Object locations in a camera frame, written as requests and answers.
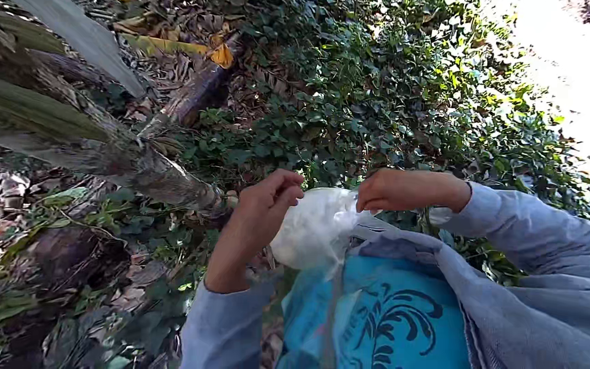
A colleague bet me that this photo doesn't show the person's right hand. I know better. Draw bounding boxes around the person's right hand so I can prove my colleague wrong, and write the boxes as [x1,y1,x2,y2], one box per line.
[356,168,447,214]

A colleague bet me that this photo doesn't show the person's left hand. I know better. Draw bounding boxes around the person's left hand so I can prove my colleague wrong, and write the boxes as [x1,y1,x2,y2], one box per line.
[231,169,305,252]

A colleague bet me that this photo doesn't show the translucent white plastic bag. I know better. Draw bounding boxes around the translucent white plastic bag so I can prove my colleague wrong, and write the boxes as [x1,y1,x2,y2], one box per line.
[270,187,378,271]

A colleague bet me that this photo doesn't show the person's right forearm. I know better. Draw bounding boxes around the person's right forearm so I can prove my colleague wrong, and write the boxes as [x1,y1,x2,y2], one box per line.
[428,173,590,275]

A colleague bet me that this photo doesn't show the person's left forearm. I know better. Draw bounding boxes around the person's left forearm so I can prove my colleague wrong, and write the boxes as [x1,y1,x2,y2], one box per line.
[180,220,275,369]

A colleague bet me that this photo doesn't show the green ground cover plants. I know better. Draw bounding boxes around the green ground cover plants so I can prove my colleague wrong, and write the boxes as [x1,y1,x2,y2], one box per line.
[172,0,590,286]

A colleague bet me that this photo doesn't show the person's body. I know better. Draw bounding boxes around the person's body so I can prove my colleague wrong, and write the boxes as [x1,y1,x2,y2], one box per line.
[276,218,590,369]

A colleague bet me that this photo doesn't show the fallen brown log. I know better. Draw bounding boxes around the fallen brown log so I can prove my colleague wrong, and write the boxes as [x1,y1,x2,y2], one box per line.
[139,32,245,139]

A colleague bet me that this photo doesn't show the yellow dry leaf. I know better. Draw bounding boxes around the yellow dry leaf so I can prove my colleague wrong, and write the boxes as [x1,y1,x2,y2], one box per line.
[208,43,235,70]

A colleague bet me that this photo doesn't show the dry brown leaf litter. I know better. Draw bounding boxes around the dry brown leaf litter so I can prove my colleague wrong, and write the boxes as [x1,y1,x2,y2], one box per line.
[0,138,224,369]

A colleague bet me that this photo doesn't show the banana plant trunk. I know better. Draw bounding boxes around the banana plant trunk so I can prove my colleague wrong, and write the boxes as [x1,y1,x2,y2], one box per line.
[0,5,229,220]

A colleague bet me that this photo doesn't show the long grey dried leaf stalk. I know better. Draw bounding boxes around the long grey dried leaf stalk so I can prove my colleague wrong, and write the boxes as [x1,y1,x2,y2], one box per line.
[12,0,147,99]

